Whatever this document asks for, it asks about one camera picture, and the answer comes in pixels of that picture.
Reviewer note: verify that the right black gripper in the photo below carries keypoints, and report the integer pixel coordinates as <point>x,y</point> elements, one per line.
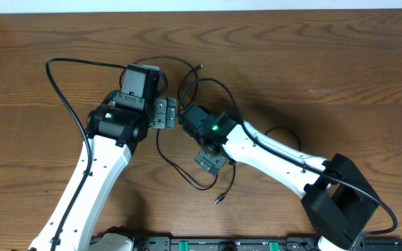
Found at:
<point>209,162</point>

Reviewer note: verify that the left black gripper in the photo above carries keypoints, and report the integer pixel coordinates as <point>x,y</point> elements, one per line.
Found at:
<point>167,118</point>

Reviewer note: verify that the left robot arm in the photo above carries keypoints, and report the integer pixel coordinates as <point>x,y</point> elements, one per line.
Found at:
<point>111,136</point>

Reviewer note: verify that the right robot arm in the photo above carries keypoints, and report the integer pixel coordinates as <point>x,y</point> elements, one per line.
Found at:
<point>336,196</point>

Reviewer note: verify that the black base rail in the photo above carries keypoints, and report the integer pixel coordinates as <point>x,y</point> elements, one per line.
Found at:
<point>229,244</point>

